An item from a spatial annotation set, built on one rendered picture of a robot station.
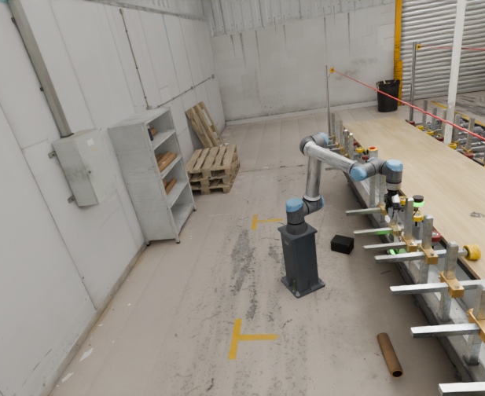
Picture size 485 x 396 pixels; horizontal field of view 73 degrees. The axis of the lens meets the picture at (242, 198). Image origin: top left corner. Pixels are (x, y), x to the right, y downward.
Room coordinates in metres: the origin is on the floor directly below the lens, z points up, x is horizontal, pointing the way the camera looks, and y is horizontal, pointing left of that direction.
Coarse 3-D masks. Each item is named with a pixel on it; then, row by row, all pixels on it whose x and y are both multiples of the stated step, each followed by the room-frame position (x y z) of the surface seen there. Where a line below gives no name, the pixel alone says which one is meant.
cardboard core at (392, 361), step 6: (378, 336) 1.68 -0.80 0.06; (384, 336) 1.66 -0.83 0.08; (384, 342) 1.61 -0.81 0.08; (390, 342) 1.61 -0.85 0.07; (384, 348) 1.57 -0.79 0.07; (390, 348) 1.56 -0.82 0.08; (384, 354) 1.54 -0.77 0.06; (390, 354) 1.51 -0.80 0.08; (390, 360) 1.47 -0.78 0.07; (396, 360) 1.47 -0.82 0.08; (390, 366) 1.44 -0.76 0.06; (396, 366) 1.42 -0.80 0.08; (390, 372) 1.41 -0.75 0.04; (396, 372) 1.42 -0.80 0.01; (402, 372) 1.39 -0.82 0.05
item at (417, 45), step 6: (414, 42) 4.31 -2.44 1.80; (420, 42) 4.31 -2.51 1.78; (414, 48) 4.31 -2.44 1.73; (420, 48) 4.29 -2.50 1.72; (414, 54) 4.31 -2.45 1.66; (414, 60) 4.32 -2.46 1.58; (414, 66) 4.32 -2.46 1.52; (414, 72) 4.31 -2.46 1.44; (414, 78) 4.31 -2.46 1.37; (414, 84) 4.31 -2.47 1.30; (414, 90) 4.31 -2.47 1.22
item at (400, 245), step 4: (416, 240) 1.66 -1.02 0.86; (420, 240) 1.65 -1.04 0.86; (376, 244) 1.70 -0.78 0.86; (380, 244) 1.69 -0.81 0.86; (384, 244) 1.68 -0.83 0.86; (388, 244) 1.67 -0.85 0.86; (392, 244) 1.67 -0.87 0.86; (396, 244) 1.66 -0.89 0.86; (400, 244) 1.65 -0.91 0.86; (404, 244) 1.65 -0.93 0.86; (432, 244) 1.62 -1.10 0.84; (436, 244) 1.62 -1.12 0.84; (364, 248) 1.69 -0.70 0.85; (368, 248) 1.68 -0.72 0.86; (372, 248) 1.67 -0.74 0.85; (376, 248) 1.67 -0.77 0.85; (380, 248) 1.67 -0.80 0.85; (384, 248) 1.66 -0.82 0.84; (388, 248) 1.66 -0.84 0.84; (392, 248) 1.66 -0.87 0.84; (396, 248) 1.65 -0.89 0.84; (400, 248) 1.65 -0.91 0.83
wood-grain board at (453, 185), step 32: (352, 128) 4.19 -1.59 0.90; (384, 128) 3.94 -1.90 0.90; (416, 128) 3.71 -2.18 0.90; (416, 160) 2.78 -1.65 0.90; (448, 160) 2.66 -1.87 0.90; (416, 192) 2.19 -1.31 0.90; (448, 192) 2.10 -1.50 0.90; (480, 192) 2.02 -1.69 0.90; (448, 224) 1.72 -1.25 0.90; (480, 224) 1.66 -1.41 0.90
